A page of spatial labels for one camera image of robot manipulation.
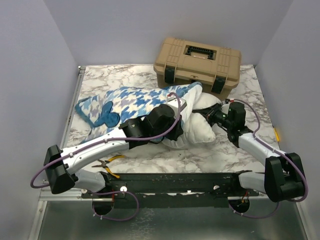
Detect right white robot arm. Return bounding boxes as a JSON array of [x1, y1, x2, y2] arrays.
[[197, 99, 309, 203]]

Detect yellow handled pliers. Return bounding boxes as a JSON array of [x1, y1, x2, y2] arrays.
[[91, 154, 126, 180]]

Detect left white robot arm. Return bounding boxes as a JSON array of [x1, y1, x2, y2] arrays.
[[43, 99, 186, 198]]

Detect white pillow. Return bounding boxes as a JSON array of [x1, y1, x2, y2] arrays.
[[129, 91, 223, 161]]

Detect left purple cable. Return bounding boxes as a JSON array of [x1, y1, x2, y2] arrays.
[[29, 92, 182, 222]]

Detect tan plastic toolbox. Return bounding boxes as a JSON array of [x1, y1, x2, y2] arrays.
[[153, 37, 242, 100]]

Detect white pillowcase blue trim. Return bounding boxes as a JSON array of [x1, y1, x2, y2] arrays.
[[75, 82, 203, 148]]

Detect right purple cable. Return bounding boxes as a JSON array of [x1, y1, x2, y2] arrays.
[[226, 98, 310, 219]]

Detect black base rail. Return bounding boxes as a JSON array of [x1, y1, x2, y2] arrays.
[[81, 172, 258, 209]]

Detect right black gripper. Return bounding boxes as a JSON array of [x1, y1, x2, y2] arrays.
[[192, 102, 233, 129]]

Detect purple cable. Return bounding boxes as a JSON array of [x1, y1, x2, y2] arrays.
[[226, 98, 310, 219], [29, 92, 182, 222]]

